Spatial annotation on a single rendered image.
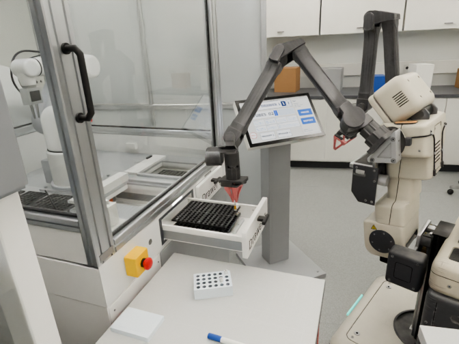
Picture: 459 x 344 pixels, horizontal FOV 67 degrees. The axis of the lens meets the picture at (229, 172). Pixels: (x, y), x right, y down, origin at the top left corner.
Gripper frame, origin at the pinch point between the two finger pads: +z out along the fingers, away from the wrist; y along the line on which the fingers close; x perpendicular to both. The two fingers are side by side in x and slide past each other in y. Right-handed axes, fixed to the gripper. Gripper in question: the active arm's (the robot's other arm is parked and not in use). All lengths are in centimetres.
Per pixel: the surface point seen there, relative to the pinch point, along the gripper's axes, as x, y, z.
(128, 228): -38.3, -20.3, -3.5
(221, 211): -2.8, -4.9, 4.3
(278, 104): 93, -8, -26
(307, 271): 91, 9, 87
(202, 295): -34.8, 2.0, 19.0
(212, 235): -17.3, -2.2, 7.2
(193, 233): -17.8, -9.5, 7.2
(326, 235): 147, 13, 87
